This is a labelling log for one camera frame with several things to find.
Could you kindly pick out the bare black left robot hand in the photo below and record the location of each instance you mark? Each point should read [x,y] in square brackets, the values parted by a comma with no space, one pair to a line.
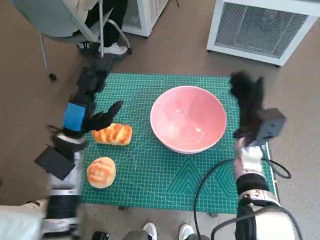
[73,116]

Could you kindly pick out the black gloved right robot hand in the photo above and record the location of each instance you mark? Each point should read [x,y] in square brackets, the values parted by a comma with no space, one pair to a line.
[248,105]

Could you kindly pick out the long toy bread loaf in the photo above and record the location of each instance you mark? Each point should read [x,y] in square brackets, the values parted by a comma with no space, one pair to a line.
[112,135]

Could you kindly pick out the pink bowl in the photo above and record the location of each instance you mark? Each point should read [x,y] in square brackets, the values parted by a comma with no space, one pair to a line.
[187,117]

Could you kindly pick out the round toy bread bun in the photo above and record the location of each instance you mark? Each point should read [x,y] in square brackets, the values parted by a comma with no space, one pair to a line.
[101,172]

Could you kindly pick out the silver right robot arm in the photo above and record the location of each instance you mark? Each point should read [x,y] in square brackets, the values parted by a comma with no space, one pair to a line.
[250,165]

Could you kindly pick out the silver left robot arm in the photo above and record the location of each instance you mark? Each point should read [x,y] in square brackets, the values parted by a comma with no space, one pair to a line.
[62,182]

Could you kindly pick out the large white mesh-fronted machine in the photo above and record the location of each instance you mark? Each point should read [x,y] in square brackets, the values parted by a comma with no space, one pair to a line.
[260,27]

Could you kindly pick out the person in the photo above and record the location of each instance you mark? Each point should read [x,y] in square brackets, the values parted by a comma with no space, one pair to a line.
[110,27]

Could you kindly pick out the green cutting mat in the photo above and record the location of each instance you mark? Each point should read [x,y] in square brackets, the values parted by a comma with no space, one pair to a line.
[150,175]

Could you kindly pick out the grey office chair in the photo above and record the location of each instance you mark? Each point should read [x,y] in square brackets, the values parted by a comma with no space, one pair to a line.
[47,20]

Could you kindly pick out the white plastic bag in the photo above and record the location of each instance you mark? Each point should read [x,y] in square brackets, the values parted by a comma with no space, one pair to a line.
[20,222]

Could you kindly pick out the small black device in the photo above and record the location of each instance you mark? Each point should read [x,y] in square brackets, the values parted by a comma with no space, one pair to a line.
[100,235]

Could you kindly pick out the white mesh-sided cabinet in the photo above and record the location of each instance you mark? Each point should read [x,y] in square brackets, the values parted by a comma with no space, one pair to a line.
[147,15]

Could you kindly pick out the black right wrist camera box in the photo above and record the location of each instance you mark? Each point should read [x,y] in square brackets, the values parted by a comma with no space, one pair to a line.
[271,123]

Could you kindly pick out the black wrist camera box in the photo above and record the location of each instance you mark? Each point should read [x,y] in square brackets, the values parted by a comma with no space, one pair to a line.
[271,123]
[55,162]

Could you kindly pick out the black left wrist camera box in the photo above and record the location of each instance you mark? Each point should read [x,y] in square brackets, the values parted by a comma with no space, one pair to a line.
[55,162]

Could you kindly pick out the dark table bracket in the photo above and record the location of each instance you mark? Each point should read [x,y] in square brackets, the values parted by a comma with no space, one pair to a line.
[122,208]
[215,215]

